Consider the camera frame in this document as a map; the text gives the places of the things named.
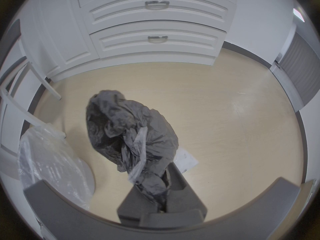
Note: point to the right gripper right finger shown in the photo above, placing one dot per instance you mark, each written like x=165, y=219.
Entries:
x=182, y=199

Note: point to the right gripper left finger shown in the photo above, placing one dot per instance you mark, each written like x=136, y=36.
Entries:
x=130, y=206

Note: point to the black plastic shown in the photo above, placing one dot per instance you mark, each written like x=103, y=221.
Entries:
x=125, y=121

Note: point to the clear plastic bag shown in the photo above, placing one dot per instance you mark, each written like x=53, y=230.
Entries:
x=50, y=164

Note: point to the white trash bin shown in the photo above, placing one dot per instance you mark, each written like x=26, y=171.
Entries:
x=88, y=176

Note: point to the white wardrobe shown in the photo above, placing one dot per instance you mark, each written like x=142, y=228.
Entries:
x=150, y=46

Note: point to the grey curtain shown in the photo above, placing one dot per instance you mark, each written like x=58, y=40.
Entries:
x=302, y=66

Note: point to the grey padded white chair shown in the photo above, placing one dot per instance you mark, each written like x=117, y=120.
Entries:
x=14, y=32

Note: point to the ceiling light panel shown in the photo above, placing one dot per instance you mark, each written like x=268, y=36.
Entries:
x=299, y=14

